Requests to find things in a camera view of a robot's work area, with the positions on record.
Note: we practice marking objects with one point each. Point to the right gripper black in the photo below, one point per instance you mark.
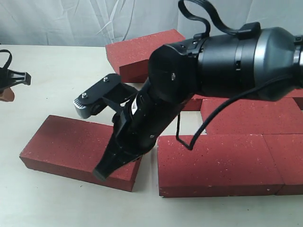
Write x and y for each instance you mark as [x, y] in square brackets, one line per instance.
[172, 80]

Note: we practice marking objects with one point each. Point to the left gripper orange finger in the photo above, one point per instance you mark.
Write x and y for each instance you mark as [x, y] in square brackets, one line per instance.
[7, 95]

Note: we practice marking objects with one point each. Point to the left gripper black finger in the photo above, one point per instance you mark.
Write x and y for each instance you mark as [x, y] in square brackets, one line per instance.
[16, 78]

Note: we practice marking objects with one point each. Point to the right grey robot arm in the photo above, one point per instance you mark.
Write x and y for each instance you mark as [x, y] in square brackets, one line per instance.
[264, 65]

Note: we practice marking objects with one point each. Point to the front left base brick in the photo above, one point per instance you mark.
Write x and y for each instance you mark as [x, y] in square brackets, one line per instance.
[218, 166]

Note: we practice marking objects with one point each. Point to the base brick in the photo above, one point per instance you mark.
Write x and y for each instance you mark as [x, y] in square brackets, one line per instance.
[287, 153]
[218, 166]

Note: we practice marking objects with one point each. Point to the middle row red brick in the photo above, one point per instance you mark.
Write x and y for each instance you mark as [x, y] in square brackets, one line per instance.
[258, 117]

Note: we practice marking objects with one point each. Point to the front right base brick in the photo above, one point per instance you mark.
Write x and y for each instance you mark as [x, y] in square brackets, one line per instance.
[287, 153]

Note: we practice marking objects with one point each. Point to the blue-grey backdrop cloth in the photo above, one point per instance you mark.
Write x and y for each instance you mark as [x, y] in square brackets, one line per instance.
[101, 22]

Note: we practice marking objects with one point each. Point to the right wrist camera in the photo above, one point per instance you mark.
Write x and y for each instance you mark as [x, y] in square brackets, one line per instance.
[110, 91]

